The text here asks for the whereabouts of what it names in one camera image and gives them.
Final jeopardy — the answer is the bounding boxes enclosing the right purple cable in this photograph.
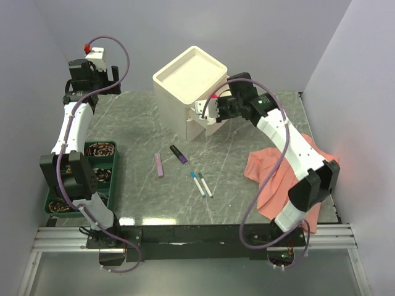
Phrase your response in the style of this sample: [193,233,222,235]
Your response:
[200,78,309,269]

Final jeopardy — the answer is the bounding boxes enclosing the pink cloth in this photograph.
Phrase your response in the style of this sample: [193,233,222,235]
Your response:
[244,147,320,233]

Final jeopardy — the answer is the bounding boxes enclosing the black base bar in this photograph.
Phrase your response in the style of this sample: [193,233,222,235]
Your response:
[85,223,309,266]

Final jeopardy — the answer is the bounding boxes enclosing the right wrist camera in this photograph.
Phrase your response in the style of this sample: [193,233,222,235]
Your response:
[194,98,219,120]

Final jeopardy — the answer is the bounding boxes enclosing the aluminium rail frame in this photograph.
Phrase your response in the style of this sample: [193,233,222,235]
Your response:
[17,92,371,296]

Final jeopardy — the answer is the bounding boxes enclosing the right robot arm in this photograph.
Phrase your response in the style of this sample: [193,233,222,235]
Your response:
[216,72,340,245]

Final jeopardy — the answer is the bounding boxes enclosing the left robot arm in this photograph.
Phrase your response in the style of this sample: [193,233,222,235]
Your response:
[39,57,123,248]

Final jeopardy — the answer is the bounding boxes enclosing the brown patterned hair ties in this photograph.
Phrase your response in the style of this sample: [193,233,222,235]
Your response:
[88,142,115,157]

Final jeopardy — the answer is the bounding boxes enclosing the black purple highlighter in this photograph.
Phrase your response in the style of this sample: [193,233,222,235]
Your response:
[169,145,188,164]

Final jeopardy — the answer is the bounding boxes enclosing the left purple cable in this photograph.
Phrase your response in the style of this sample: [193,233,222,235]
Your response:
[57,36,144,274]

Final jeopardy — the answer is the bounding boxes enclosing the pink lilac highlighter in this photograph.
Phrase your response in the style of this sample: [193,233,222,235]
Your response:
[154,153,164,178]

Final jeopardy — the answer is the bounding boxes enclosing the blue cap white marker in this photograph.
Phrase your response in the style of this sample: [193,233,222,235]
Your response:
[191,171,206,198]

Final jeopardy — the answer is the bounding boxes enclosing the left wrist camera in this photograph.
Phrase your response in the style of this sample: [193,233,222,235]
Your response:
[84,44,107,72]

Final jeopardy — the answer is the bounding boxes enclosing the green cap white marker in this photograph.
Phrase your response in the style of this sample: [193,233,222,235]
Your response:
[198,172,214,199]

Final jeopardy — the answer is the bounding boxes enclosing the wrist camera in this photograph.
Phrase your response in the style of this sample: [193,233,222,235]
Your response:
[194,98,219,120]
[84,44,107,72]

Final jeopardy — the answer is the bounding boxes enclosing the green compartment tray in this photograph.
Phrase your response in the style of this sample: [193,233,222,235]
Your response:
[44,141,119,218]

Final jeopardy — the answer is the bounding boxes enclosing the white top drawer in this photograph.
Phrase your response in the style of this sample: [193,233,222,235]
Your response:
[186,92,227,141]

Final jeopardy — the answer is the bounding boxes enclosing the white drawer cabinet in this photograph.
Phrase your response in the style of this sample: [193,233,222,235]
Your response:
[152,46,228,141]

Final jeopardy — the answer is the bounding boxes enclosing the purple cable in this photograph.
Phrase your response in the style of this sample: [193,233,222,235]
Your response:
[200,78,309,269]
[57,36,144,274]

